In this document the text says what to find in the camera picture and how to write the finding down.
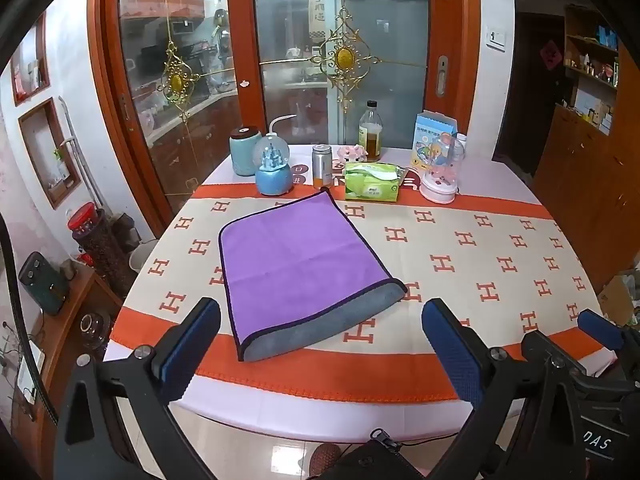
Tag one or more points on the teal jar with dark lid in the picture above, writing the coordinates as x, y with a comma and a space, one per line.
242, 155

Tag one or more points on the black small appliance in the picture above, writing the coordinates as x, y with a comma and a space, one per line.
42, 285

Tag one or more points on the wooden shelf cabinet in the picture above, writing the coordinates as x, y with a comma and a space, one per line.
585, 175

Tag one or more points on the cardboard box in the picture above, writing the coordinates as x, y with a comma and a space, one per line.
617, 297

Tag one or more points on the blue cartoon carton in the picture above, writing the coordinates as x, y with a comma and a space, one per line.
429, 132

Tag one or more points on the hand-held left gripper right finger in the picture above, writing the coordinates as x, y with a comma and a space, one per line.
454, 357

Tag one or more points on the wooden wall niche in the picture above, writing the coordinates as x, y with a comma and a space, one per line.
30, 67
50, 155

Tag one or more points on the wooden side table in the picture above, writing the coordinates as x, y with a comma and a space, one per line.
60, 330

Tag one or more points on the glass oil bottle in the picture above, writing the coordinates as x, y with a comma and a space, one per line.
370, 140

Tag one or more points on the green tissue pack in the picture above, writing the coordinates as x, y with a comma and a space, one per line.
370, 185

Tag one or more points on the white bucket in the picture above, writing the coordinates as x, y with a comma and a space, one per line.
142, 256

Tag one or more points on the silver orange can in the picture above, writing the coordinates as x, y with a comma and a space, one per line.
322, 165

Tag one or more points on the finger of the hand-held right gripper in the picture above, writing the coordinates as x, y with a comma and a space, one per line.
600, 324

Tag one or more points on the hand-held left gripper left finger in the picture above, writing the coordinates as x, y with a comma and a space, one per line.
189, 346

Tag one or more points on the white mop pole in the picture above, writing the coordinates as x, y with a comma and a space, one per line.
80, 155

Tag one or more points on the pink clear dome toy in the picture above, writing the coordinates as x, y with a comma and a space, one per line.
440, 180

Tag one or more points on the white small bottle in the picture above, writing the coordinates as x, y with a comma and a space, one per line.
462, 141

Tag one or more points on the clear glass pot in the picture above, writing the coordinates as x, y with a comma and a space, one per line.
93, 329

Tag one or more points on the red lidded tall jar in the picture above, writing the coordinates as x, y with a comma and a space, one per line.
100, 250

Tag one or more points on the purple grey towel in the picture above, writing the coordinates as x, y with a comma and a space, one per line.
295, 270

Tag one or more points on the orange cream patterned tablecloth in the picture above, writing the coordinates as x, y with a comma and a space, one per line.
480, 260

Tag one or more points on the black zipper bag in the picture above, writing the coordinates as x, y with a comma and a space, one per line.
372, 460

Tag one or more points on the white light switch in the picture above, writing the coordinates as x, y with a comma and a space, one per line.
496, 39

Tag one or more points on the pink small figurine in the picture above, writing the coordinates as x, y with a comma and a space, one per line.
351, 153

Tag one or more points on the blue castle snow globe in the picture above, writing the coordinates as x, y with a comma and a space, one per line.
272, 175

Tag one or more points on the wooden glass sliding door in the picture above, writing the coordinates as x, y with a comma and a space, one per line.
350, 35
175, 85

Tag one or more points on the red diamond door decoration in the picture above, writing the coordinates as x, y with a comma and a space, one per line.
550, 55

